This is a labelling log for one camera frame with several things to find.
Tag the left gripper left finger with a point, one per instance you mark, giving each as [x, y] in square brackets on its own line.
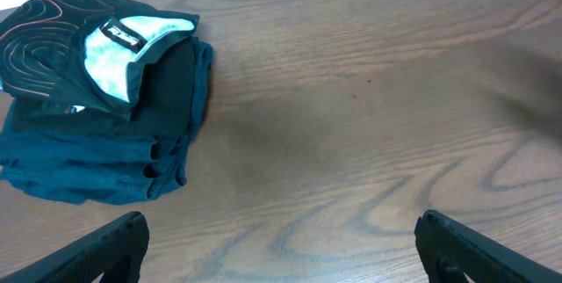
[112, 253]

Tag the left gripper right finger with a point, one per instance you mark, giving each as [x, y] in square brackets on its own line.
[451, 252]

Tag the black jersey with orange contour lines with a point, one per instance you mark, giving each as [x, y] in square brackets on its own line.
[89, 53]

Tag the folded dark navy clothes stack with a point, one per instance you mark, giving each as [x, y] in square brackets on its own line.
[72, 155]

